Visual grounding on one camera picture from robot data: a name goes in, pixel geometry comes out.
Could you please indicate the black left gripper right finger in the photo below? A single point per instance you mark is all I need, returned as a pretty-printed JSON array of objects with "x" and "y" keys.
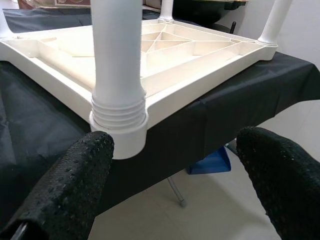
[{"x": 282, "y": 180}]

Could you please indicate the white plastic table leg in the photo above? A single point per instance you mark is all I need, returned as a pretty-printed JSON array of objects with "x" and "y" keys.
[
  {"x": 117, "y": 50},
  {"x": 4, "y": 25},
  {"x": 272, "y": 22},
  {"x": 166, "y": 10}
]

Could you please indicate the white plastic table top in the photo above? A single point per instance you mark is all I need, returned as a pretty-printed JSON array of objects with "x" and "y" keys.
[{"x": 62, "y": 65}]

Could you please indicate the black tablecloth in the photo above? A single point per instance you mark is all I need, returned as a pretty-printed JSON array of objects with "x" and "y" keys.
[{"x": 225, "y": 112}]

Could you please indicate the metal folding table frame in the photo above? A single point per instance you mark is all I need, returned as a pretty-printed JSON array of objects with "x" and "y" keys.
[{"x": 176, "y": 191}]

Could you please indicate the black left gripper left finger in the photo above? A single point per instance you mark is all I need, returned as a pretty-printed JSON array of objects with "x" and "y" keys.
[{"x": 75, "y": 180}]

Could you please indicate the blue dustpan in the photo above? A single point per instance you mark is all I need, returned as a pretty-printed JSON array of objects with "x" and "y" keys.
[{"x": 212, "y": 162}]

